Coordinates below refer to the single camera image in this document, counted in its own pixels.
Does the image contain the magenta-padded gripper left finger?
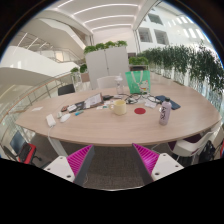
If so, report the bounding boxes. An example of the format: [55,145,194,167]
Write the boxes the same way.
[43,144,96,187]

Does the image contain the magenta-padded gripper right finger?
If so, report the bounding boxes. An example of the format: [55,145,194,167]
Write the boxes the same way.
[132,143,185,186]

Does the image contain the lilac drink bottle black cap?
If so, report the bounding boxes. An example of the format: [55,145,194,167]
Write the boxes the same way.
[158,96,173,127]

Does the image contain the white and maroon chair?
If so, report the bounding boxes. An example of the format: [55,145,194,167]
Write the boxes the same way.
[168,128,218,164]

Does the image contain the red and black office chair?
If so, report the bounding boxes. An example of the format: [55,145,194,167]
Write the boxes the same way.
[1,130,43,167]

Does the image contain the white power strip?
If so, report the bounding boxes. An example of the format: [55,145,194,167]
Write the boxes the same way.
[45,113,57,128]

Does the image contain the white computer mouse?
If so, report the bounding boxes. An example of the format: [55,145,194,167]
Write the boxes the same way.
[59,113,72,123]

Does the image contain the flat round red coaster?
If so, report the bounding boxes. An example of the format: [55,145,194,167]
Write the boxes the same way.
[133,107,147,115]

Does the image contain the dark blue keyboard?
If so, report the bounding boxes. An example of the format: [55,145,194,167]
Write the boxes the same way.
[155,95,182,111]

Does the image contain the pale yellow mug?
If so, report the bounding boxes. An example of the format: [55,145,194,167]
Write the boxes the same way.
[109,99,128,116]

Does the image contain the open paper booklet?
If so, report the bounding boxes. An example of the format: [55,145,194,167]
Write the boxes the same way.
[83,92,104,110]

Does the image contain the green cat-print tote bag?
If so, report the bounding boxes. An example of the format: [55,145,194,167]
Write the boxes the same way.
[125,69,152,95]

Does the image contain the clear shaker bottle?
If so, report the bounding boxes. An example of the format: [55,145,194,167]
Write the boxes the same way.
[114,74,125,96]

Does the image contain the row of tall green plants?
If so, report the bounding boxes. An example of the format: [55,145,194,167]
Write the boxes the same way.
[137,43,224,93]

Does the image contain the white cabinet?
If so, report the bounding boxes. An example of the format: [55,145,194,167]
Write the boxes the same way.
[84,46,130,90]

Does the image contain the green plants atop cabinet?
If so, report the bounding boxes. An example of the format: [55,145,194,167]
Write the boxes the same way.
[83,40,128,55]

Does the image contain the ceiling light strips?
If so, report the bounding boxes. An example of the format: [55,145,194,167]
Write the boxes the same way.
[56,0,139,33]

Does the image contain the black cable bundle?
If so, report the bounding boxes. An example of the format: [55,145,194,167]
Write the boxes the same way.
[123,93,162,105]

